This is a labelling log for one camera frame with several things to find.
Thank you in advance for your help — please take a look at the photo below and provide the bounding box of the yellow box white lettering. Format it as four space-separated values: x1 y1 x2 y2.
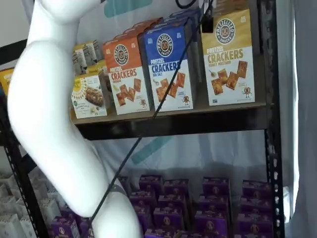
0 67 16 97

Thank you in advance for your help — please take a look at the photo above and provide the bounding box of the brown cookie box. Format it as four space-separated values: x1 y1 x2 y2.
99 70 113 105

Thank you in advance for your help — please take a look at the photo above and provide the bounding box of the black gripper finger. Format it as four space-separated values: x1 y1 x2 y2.
201 6 214 34

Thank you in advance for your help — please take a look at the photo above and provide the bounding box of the orange pretzel crackers box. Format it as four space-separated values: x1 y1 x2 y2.
102 34 151 116
112 24 149 40
133 16 164 32

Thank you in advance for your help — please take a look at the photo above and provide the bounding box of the white carton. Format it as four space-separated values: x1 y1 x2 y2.
38 198 61 224
31 171 52 197
21 215 38 238
0 214 24 238
0 195 18 215

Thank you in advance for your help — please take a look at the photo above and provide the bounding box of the blue pretzel crackers box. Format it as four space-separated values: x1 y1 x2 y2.
143 24 197 113
169 6 203 84

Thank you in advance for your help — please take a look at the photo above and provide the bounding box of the white side curtain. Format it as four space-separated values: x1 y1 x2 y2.
274 0 317 238

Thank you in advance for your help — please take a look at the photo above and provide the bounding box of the yellow pretzel crackers box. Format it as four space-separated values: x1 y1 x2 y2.
212 0 251 16
200 8 256 107

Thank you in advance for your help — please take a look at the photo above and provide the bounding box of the wooden shelf board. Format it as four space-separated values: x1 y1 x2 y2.
71 102 268 125

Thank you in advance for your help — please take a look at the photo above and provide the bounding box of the white box black print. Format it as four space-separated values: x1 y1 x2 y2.
72 47 88 75
83 42 98 68
93 39 105 61

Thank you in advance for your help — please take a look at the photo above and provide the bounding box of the yellow white snack bar box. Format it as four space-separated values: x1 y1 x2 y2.
70 73 108 119

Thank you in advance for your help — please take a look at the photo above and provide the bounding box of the black cable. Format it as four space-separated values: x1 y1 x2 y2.
88 0 216 221

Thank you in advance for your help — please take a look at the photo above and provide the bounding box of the teal tape strip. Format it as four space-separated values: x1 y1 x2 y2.
102 0 152 20
130 135 174 166

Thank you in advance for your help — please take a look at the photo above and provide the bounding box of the black metal shelf frame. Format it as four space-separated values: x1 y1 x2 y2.
0 0 286 238

